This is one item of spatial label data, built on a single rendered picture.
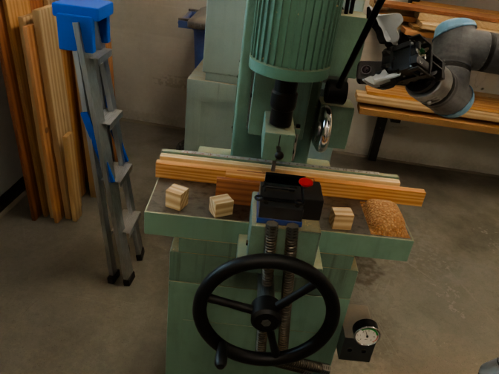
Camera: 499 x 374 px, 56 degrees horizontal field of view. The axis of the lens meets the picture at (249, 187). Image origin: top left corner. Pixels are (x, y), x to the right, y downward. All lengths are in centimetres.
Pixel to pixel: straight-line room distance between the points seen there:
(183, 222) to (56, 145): 148
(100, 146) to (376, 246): 115
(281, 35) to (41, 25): 148
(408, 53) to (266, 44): 28
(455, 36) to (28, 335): 176
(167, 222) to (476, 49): 79
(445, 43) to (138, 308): 154
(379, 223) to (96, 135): 114
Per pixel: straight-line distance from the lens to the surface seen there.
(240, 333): 125
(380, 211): 112
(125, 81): 371
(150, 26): 354
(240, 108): 128
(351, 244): 109
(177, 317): 124
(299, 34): 96
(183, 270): 113
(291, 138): 106
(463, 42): 121
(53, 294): 221
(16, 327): 211
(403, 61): 101
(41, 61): 232
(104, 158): 188
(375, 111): 303
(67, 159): 244
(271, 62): 98
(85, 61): 177
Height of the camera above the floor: 148
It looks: 30 degrees down
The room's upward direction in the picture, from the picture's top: 7 degrees clockwise
